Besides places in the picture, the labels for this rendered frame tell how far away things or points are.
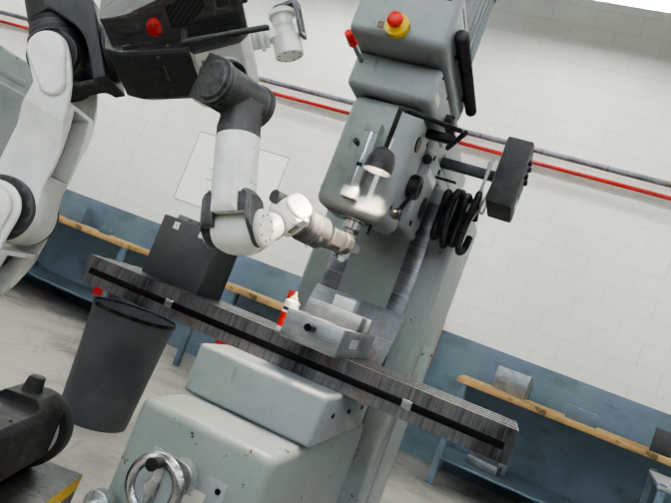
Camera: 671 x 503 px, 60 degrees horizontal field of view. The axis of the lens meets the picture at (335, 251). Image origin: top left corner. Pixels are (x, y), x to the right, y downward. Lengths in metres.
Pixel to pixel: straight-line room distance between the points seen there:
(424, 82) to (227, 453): 1.00
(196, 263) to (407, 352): 0.72
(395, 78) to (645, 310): 4.58
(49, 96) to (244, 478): 0.89
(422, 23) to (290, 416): 0.98
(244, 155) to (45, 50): 0.50
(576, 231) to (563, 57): 1.76
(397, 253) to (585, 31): 4.96
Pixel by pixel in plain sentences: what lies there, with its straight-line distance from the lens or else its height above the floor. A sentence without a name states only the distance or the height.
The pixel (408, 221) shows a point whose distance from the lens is 1.69.
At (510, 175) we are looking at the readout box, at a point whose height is 1.61.
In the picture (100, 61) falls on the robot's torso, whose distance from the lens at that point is 1.42.
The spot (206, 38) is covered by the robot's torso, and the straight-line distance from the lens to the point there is 1.28.
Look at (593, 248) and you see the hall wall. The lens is 5.87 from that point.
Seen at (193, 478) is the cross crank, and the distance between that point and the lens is 1.22.
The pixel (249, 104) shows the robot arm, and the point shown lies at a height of 1.39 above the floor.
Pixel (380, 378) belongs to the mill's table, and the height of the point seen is 0.95.
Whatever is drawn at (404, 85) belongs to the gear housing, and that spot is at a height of 1.66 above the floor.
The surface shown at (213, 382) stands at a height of 0.80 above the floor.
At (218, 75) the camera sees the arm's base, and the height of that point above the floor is 1.41.
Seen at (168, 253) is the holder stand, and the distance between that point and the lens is 1.79.
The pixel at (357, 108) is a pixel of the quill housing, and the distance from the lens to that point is 1.61.
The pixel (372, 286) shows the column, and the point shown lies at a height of 1.17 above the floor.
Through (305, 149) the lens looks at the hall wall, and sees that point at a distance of 6.46.
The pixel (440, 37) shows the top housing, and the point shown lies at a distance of 1.51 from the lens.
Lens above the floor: 1.08
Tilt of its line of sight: 5 degrees up
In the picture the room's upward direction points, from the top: 21 degrees clockwise
